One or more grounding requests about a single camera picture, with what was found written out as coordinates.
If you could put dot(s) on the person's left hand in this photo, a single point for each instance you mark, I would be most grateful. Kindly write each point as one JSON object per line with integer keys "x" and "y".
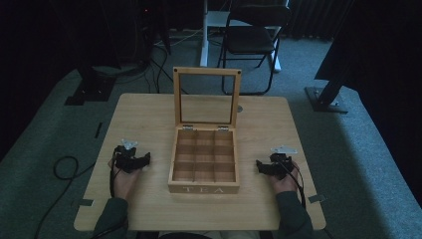
{"x": 124, "y": 182}

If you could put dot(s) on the black stand with flat base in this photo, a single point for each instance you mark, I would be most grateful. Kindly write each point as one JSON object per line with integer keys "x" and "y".
{"x": 91, "y": 89}

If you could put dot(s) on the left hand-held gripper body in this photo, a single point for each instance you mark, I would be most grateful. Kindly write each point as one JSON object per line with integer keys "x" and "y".
{"x": 124, "y": 158}

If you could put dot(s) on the black slanted stand with base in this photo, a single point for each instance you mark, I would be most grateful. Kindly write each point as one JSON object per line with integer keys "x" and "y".
{"x": 326, "y": 96}

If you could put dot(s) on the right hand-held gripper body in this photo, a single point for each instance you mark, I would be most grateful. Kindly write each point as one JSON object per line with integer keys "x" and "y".
{"x": 282, "y": 164}

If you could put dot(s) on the small grey round disc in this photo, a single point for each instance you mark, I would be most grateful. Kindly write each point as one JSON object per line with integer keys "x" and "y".
{"x": 239, "y": 108}

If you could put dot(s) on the grey tape strip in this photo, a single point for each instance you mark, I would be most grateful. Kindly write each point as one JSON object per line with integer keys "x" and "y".
{"x": 84, "y": 202}
{"x": 316, "y": 198}

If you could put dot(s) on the wooden tea box with lid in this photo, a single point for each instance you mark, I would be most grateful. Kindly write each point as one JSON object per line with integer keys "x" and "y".
{"x": 204, "y": 156}

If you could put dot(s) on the person's right hand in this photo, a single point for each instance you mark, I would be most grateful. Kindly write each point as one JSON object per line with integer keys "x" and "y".
{"x": 285, "y": 184}

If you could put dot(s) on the black folding chair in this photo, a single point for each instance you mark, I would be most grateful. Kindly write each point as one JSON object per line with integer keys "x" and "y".
{"x": 250, "y": 40}

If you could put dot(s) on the black tape strip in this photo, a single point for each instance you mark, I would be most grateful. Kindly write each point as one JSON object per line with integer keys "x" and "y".
{"x": 98, "y": 130}

